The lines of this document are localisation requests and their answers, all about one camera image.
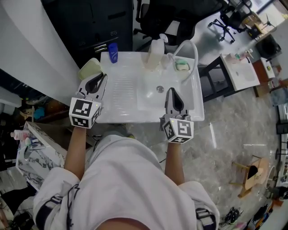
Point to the person's right forearm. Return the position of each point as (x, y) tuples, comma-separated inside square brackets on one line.
[(174, 164)]

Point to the pink bottle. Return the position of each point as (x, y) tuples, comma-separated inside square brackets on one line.
[(20, 134)]

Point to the person's grey trouser leg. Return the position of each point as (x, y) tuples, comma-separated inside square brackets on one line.
[(114, 130)]

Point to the white pump bottle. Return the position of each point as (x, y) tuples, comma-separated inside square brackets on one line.
[(155, 54)]

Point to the blue shampoo bottle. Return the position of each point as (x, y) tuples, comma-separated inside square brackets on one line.
[(113, 52)]

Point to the black office chair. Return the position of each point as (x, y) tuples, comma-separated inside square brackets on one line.
[(234, 15), (171, 15)]

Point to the marble pattern sink cabinet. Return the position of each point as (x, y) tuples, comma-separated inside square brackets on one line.
[(38, 161)]

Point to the brown wooden cabinet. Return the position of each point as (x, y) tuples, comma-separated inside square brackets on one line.
[(266, 69)]

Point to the chrome faucet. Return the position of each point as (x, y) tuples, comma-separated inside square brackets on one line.
[(33, 149)]

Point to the black framed monitor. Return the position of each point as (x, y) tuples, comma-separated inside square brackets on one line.
[(282, 129)]

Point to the person's left forearm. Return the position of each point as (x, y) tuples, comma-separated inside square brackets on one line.
[(75, 155)]

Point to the white sink on black frame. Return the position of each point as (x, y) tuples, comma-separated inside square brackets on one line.
[(243, 74)]

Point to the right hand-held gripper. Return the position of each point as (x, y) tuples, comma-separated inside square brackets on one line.
[(182, 129)]

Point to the person's yellow-green shoe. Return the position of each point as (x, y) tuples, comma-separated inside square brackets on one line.
[(131, 136)]

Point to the black round stool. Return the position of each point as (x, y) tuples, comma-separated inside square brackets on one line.
[(282, 149)]

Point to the person's white shirt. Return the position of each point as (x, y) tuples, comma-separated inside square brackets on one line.
[(126, 186)]

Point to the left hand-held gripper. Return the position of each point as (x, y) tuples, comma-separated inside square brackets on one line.
[(81, 107)]

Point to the white curved faucet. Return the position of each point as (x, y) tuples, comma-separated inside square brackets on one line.
[(194, 58)]

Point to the small wooden stool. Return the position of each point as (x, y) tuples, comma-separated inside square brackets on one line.
[(254, 175)]

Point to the black drawer cabinet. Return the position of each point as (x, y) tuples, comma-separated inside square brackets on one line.
[(85, 24)]

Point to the black box printer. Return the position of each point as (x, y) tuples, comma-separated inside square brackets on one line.
[(267, 47)]

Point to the blue bag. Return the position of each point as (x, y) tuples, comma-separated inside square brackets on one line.
[(279, 98)]

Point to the white sink on metal frame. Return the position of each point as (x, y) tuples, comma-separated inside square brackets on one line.
[(135, 89)]

